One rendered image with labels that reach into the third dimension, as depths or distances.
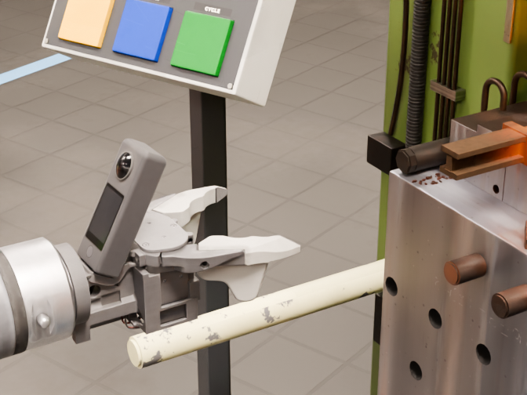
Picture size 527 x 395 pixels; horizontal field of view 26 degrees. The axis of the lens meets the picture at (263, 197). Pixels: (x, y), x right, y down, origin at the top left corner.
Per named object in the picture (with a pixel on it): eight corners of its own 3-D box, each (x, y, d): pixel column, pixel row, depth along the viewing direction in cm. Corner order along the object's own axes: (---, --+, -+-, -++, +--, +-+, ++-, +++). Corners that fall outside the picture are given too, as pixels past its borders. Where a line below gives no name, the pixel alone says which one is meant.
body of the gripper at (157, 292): (169, 281, 109) (49, 315, 104) (165, 201, 105) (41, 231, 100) (206, 318, 103) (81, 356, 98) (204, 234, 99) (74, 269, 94)
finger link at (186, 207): (201, 226, 116) (153, 266, 108) (200, 173, 113) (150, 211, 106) (228, 233, 114) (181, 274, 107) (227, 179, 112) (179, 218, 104)
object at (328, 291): (142, 379, 152) (140, 346, 149) (125, 360, 156) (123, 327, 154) (408, 292, 172) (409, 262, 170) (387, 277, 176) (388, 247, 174)
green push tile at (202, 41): (214, 75, 146) (231, 18, 146) (168, 64, 149) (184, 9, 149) (222, 79, 147) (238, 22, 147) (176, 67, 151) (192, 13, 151)
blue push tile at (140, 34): (153, 61, 151) (170, 6, 151) (110, 50, 155) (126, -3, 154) (161, 64, 152) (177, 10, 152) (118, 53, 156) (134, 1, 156)
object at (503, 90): (497, 154, 135) (504, 84, 131) (474, 142, 138) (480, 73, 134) (503, 152, 135) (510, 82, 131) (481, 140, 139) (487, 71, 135)
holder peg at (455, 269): (457, 290, 121) (459, 268, 120) (441, 279, 124) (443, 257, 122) (486, 280, 123) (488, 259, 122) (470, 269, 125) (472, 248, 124)
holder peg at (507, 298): (506, 324, 115) (508, 301, 114) (488, 311, 118) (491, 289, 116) (536, 313, 117) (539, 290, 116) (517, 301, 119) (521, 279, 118)
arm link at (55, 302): (-14, 231, 98) (25, 280, 90) (40, 218, 100) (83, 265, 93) (-3, 320, 102) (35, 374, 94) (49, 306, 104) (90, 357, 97)
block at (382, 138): (390, 176, 165) (391, 149, 163) (365, 161, 170) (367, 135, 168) (406, 172, 167) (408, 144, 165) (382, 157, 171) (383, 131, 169)
